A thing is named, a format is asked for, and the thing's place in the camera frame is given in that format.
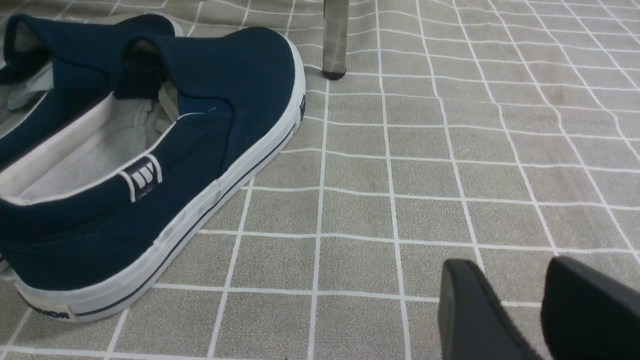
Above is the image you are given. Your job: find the metal shoe rack right leg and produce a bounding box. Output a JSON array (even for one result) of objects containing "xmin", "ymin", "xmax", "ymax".
[{"xmin": 322, "ymin": 0, "xmax": 350, "ymax": 81}]

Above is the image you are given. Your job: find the grey checked floor cloth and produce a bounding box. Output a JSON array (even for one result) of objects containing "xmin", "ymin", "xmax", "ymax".
[{"xmin": 1, "ymin": 0, "xmax": 640, "ymax": 360}]

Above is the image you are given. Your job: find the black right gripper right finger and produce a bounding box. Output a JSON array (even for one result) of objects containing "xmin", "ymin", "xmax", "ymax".
[{"xmin": 541, "ymin": 256, "xmax": 640, "ymax": 360}]

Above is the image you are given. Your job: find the white-soled navy shoe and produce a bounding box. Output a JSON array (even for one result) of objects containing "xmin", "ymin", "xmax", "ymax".
[
  {"xmin": 1, "ymin": 27, "xmax": 306, "ymax": 322},
  {"xmin": 1, "ymin": 14, "xmax": 184, "ymax": 168}
]

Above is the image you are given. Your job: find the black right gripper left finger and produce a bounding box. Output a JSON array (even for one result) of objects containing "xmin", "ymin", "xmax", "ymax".
[{"xmin": 438, "ymin": 259, "xmax": 541, "ymax": 360}]

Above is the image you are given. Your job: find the right white-soled navy shoe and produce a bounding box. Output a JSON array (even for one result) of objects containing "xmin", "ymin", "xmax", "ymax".
[{"xmin": 1, "ymin": 27, "xmax": 306, "ymax": 322}]

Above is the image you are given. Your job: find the left white-soled navy shoe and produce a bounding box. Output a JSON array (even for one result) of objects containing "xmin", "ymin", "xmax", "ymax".
[{"xmin": 1, "ymin": 14, "xmax": 184, "ymax": 168}]

